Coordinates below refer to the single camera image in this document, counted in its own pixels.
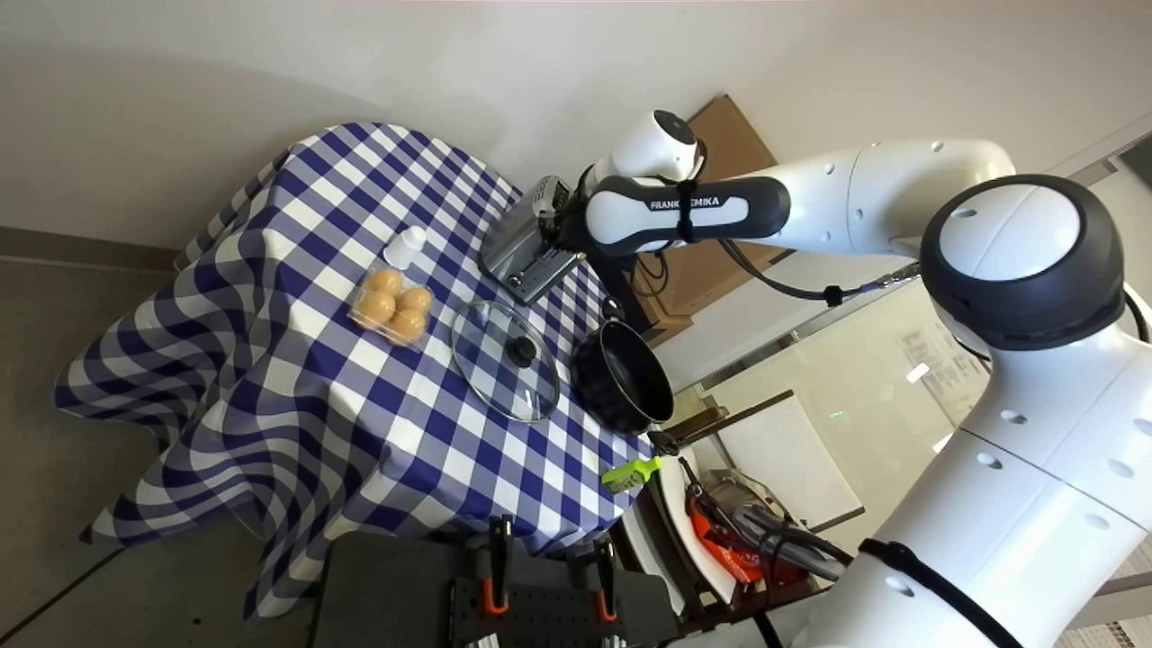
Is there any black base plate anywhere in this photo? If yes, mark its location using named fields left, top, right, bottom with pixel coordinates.
left=315, top=528, right=676, bottom=648

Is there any golden bread bun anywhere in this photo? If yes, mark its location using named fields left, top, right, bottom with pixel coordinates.
left=386, top=307, right=431, bottom=349
left=363, top=266, right=411, bottom=307
left=351, top=291, right=398, bottom=336
left=398, top=283, right=435, bottom=325

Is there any white framed board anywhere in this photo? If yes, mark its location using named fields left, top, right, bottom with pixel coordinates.
left=708, top=384, right=872, bottom=535

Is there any orange tool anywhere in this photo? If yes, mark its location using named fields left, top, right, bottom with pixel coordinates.
left=686, top=492, right=785, bottom=593

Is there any silver two-slot toaster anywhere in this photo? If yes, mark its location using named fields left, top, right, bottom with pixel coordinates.
left=476, top=171, right=590, bottom=307

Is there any glass lid with black knob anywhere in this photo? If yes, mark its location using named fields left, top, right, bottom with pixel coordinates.
left=449, top=291, right=564, bottom=423

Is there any brown cardboard box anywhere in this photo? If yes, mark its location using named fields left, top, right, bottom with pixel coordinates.
left=593, top=93, right=790, bottom=344

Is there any small green plastic object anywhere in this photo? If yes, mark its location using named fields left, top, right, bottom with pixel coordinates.
left=599, top=455, right=666, bottom=492

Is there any white round dish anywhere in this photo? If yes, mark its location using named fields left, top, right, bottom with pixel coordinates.
left=647, top=449, right=752, bottom=607

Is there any black cooking pot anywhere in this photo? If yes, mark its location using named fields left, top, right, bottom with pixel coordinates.
left=568, top=315, right=676, bottom=440

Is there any blue white checkered tablecloth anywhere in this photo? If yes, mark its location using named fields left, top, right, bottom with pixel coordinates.
left=50, top=117, right=658, bottom=623

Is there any orange black clamp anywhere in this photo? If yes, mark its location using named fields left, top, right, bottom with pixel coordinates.
left=588, top=535, right=626, bottom=631
left=476, top=515, right=515, bottom=623

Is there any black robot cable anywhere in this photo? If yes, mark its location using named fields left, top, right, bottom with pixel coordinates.
left=717, top=233, right=846, bottom=309

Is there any small white shaker bottle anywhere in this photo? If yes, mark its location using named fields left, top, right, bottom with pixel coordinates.
left=382, top=222, right=431, bottom=269

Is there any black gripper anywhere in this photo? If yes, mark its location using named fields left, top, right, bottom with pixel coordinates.
left=542, top=176, right=599, bottom=254

